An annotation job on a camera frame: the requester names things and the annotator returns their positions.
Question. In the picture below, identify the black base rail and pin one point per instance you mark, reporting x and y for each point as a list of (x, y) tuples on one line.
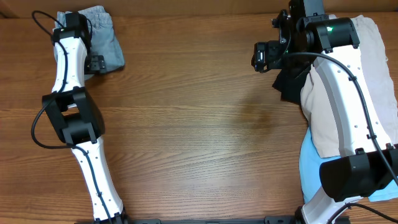
[(211, 221)]

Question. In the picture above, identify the light blue shirt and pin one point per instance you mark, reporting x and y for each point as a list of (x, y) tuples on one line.
[(309, 165)]

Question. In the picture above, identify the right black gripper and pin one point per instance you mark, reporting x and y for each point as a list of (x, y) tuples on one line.
[(259, 59)]

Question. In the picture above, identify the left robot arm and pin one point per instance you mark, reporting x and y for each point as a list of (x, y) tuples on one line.
[(76, 118)]

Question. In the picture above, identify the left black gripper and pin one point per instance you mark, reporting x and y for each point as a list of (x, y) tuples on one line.
[(96, 64)]

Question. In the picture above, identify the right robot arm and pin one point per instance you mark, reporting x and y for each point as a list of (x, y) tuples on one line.
[(310, 39)]

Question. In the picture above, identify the light blue denim shorts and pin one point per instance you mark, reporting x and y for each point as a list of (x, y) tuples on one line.
[(104, 41)]

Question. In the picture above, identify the beige shorts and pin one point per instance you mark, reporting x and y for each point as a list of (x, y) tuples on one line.
[(315, 103)]

